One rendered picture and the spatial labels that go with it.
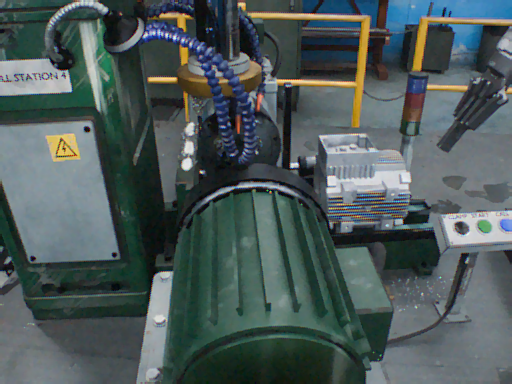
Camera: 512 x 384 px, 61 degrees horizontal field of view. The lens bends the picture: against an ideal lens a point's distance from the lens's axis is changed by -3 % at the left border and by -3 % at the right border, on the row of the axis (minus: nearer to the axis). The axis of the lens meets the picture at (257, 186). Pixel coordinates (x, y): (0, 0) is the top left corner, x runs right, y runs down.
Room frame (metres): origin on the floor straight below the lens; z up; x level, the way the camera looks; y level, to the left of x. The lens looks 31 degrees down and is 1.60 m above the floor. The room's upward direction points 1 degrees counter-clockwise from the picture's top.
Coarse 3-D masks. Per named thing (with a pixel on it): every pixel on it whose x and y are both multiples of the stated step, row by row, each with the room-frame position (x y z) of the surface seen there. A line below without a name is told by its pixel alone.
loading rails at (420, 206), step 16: (416, 208) 1.02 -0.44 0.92; (416, 224) 0.94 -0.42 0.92; (432, 224) 0.94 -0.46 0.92; (336, 240) 0.89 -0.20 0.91; (352, 240) 0.89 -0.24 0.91; (368, 240) 0.89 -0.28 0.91; (384, 240) 0.90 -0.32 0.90; (400, 240) 0.90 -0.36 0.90; (416, 240) 0.91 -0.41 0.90; (432, 240) 0.91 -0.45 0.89; (400, 256) 0.90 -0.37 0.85; (416, 256) 0.91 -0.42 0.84; (432, 256) 0.91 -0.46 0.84; (416, 272) 0.88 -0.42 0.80
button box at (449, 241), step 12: (444, 216) 0.75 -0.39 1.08; (456, 216) 0.75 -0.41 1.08; (468, 216) 0.75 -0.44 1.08; (480, 216) 0.75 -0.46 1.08; (492, 216) 0.75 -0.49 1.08; (504, 216) 0.75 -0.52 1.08; (444, 228) 0.73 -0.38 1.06; (492, 228) 0.72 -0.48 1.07; (444, 240) 0.71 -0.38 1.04; (456, 240) 0.70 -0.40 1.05; (468, 240) 0.70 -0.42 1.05; (480, 240) 0.70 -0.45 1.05; (492, 240) 0.70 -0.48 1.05; (504, 240) 0.70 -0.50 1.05; (444, 252) 0.71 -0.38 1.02; (456, 252) 0.71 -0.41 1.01; (468, 252) 0.72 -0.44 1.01
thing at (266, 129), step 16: (208, 112) 1.19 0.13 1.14; (256, 112) 1.16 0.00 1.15; (272, 112) 1.27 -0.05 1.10; (208, 128) 1.15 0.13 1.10; (240, 128) 1.15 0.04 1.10; (256, 128) 1.16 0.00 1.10; (272, 128) 1.16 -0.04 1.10; (208, 144) 1.15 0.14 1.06; (240, 144) 1.15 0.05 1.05; (256, 144) 1.12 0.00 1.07; (272, 144) 1.16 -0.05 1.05; (208, 160) 1.15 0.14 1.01; (224, 160) 1.15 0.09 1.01; (256, 160) 1.16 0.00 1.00; (272, 160) 1.16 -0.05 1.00
